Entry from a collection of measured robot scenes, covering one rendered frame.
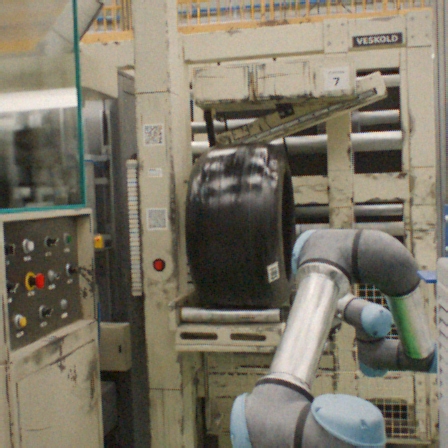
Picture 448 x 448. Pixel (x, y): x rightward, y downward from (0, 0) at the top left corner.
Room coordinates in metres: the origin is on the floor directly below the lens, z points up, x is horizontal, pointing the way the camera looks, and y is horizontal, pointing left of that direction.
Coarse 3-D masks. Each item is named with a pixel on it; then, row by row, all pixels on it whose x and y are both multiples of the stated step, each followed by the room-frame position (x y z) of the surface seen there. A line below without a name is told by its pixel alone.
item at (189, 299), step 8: (192, 288) 2.35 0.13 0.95; (184, 296) 2.18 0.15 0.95; (192, 296) 2.26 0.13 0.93; (168, 304) 2.06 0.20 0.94; (176, 304) 2.07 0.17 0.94; (184, 304) 2.15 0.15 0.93; (192, 304) 2.26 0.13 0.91; (200, 304) 2.36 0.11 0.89; (168, 312) 2.06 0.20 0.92; (176, 312) 2.06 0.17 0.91; (168, 320) 2.06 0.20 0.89; (176, 320) 2.06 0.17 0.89; (176, 328) 2.06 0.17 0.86
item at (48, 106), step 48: (0, 0) 1.64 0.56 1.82; (48, 0) 1.90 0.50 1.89; (0, 48) 1.63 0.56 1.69; (48, 48) 1.88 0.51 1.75; (0, 96) 1.62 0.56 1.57; (48, 96) 1.87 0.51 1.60; (0, 144) 1.61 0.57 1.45; (48, 144) 1.86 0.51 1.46; (0, 192) 1.60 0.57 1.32; (48, 192) 1.84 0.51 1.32
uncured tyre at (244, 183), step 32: (224, 160) 2.03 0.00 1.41; (256, 160) 2.00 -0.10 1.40; (192, 192) 1.99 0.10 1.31; (224, 192) 1.95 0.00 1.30; (256, 192) 1.93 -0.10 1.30; (288, 192) 2.33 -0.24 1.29; (192, 224) 1.96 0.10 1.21; (224, 224) 1.92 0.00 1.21; (256, 224) 1.91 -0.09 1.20; (288, 224) 2.39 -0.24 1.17; (192, 256) 1.98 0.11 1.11; (224, 256) 1.93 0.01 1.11; (256, 256) 1.91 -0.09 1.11; (288, 256) 2.34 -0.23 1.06; (224, 288) 1.99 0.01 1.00; (256, 288) 1.97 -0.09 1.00; (288, 288) 2.12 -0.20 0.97
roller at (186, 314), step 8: (184, 312) 2.09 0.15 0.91; (192, 312) 2.08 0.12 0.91; (200, 312) 2.08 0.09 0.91; (208, 312) 2.07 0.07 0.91; (216, 312) 2.06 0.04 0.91; (224, 312) 2.06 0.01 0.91; (232, 312) 2.05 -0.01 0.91; (240, 312) 2.05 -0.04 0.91; (248, 312) 2.04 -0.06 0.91; (256, 312) 2.04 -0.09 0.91; (264, 312) 2.03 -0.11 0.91; (272, 312) 2.03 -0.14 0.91; (280, 312) 2.02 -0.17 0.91; (184, 320) 2.10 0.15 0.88; (192, 320) 2.09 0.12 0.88; (200, 320) 2.09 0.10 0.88; (208, 320) 2.08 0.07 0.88; (216, 320) 2.07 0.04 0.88; (224, 320) 2.07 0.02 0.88; (232, 320) 2.06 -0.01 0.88; (240, 320) 2.05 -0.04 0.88; (248, 320) 2.05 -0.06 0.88; (256, 320) 2.04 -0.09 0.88; (264, 320) 2.04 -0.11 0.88; (272, 320) 2.03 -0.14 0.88; (280, 320) 2.02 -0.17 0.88
